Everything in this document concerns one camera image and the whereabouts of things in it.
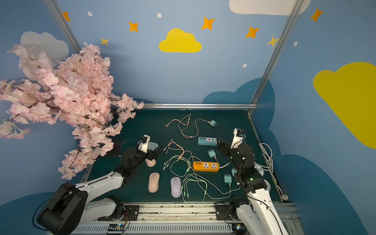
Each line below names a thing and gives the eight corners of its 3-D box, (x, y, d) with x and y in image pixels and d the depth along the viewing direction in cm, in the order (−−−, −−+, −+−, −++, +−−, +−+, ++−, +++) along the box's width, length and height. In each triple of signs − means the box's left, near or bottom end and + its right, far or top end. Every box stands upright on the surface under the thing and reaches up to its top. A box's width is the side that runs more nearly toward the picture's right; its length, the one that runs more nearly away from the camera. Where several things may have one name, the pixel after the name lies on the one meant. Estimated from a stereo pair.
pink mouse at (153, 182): (147, 192, 82) (146, 191, 80) (150, 173, 89) (149, 172, 87) (157, 192, 82) (157, 191, 80) (160, 173, 89) (159, 172, 87)
